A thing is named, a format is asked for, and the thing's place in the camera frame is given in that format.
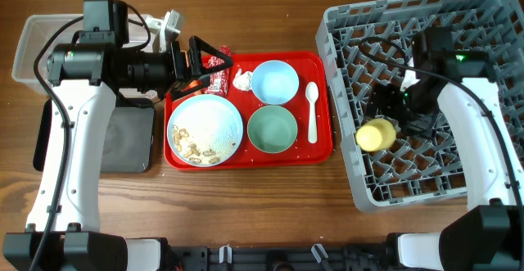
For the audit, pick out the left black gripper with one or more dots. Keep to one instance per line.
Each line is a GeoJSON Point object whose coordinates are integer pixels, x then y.
{"type": "Point", "coordinates": [181, 70]}

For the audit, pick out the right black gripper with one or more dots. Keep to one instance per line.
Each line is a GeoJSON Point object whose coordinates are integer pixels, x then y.
{"type": "Point", "coordinates": [390, 92]}

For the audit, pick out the red snack wrapper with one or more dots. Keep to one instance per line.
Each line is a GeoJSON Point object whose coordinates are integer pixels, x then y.
{"type": "Point", "coordinates": [219, 80]}

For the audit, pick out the yellow cup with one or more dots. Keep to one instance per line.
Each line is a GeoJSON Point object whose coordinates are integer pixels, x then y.
{"type": "Point", "coordinates": [376, 135]}

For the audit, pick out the white tissue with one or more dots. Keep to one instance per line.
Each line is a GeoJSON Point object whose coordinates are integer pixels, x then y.
{"type": "Point", "coordinates": [242, 80]}

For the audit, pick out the light blue plate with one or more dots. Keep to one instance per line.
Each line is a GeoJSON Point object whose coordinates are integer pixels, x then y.
{"type": "Point", "coordinates": [205, 112]}

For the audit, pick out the food scraps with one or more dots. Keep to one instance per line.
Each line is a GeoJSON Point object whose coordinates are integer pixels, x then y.
{"type": "Point", "coordinates": [203, 147]}

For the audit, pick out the light blue bowl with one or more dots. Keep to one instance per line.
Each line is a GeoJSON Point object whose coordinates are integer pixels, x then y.
{"type": "Point", "coordinates": [274, 82]}

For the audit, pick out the white plastic spoon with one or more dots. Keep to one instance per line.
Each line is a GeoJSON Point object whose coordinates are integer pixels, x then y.
{"type": "Point", "coordinates": [312, 94]}

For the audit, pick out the green bowl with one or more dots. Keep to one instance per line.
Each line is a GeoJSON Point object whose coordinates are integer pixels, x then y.
{"type": "Point", "coordinates": [272, 129]}

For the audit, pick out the orange carrot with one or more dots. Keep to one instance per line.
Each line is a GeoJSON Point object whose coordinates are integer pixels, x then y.
{"type": "Point", "coordinates": [195, 84]}

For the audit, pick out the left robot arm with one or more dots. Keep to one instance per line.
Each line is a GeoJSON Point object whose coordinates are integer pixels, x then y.
{"type": "Point", "coordinates": [84, 81]}

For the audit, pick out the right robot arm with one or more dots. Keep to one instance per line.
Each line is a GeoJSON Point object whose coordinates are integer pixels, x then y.
{"type": "Point", "coordinates": [462, 86]}

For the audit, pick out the grey dishwasher rack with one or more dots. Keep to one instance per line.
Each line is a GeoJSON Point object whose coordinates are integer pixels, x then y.
{"type": "Point", "coordinates": [415, 169]}

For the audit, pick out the black plastic tray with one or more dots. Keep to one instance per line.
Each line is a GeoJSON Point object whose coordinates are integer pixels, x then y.
{"type": "Point", "coordinates": [129, 138]}

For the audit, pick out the red serving tray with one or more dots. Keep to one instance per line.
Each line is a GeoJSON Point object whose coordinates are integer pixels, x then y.
{"type": "Point", "coordinates": [309, 67]}

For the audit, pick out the clear plastic bin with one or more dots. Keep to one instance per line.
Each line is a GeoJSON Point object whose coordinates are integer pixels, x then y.
{"type": "Point", "coordinates": [38, 30]}

